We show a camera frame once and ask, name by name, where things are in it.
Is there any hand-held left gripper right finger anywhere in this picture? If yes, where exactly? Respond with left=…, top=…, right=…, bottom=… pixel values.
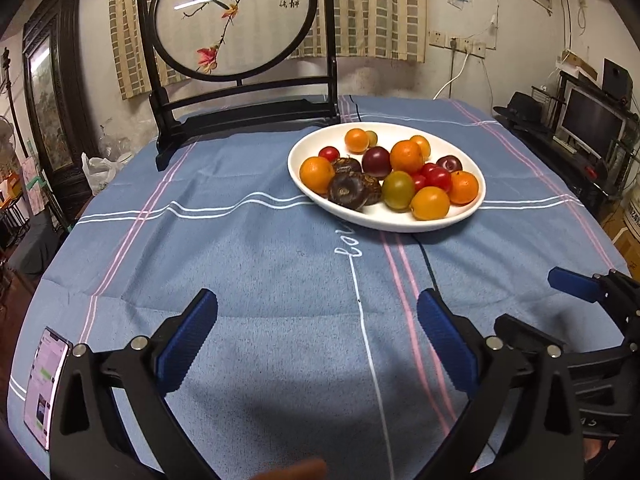
left=416, top=288, right=586, bottom=480

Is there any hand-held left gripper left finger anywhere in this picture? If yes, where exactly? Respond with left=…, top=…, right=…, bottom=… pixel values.
left=50, top=288, right=221, bottom=480

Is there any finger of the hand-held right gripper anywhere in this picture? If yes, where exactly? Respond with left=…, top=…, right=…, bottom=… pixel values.
left=494, top=314, right=626, bottom=362
left=548, top=267, right=640, bottom=352

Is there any white oval plate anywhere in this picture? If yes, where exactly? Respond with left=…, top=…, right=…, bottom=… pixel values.
left=287, top=121, right=487, bottom=233

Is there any yellow orange mandarin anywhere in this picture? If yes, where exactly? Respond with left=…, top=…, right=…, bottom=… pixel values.
left=410, top=186, right=451, bottom=221

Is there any large yellow green plum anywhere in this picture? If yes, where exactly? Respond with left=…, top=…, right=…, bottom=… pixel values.
left=382, top=170, right=416, bottom=211

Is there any large dark red plum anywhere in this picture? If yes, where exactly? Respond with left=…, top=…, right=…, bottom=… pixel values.
left=362, top=146, right=392, bottom=179

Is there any person's right hand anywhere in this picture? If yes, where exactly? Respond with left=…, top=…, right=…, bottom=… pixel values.
left=582, top=437, right=620, bottom=465

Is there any person's left hand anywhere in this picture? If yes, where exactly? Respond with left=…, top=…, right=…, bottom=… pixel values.
left=254, top=459, right=329, bottom=480

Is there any white plastic bucket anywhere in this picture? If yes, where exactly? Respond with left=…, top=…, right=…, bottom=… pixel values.
left=621, top=200, right=640, bottom=243

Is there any blue striped tablecloth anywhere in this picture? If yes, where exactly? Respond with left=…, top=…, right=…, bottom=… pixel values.
left=7, top=95, right=633, bottom=480

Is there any black tv stand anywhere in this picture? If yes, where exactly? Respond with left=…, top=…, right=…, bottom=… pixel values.
left=492, top=105, right=640, bottom=221

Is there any smartphone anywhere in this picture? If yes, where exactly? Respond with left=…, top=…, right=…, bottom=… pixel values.
left=23, top=326, right=73, bottom=452

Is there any computer monitor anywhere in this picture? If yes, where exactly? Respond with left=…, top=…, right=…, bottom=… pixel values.
left=555, top=85, right=628, bottom=158

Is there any black hat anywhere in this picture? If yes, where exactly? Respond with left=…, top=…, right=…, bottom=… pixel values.
left=493, top=91, right=548, bottom=133

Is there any white plastic bag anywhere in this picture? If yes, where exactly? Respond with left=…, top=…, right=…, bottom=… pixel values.
left=81, top=152, right=132, bottom=196

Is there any black speaker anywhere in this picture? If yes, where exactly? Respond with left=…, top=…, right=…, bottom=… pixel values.
left=601, top=58, right=632, bottom=101

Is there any cardboard box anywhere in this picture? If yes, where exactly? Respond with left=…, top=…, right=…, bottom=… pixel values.
left=557, top=50, right=598, bottom=82

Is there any dark framed picture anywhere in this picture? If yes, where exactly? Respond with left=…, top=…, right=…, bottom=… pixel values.
left=22, top=0, right=98, bottom=196

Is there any black framed embroidery screen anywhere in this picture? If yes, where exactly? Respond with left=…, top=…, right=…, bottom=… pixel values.
left=135, top=0, right=341, bottom=172

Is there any beige patterned curtain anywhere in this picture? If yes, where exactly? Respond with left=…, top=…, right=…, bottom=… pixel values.
left=110, top=0, right=428, bottom=101

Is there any white power cable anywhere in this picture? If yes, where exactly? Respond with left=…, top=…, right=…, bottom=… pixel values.
left=432, top=52, right=471, bottom=101

